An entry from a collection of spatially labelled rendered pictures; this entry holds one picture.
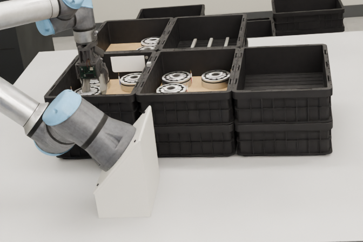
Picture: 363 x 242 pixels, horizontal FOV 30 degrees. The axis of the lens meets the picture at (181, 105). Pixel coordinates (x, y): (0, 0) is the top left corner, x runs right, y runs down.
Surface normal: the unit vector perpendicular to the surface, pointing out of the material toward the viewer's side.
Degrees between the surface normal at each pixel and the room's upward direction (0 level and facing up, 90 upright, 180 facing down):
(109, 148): 65
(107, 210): 90
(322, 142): 90
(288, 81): 0
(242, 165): 0
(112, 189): 90
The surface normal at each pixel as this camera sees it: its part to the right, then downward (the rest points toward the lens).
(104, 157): -0.40, 0.31
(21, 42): 0.99, -0.05
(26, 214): -0.10, -0.91
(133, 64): -0.14, 0.42
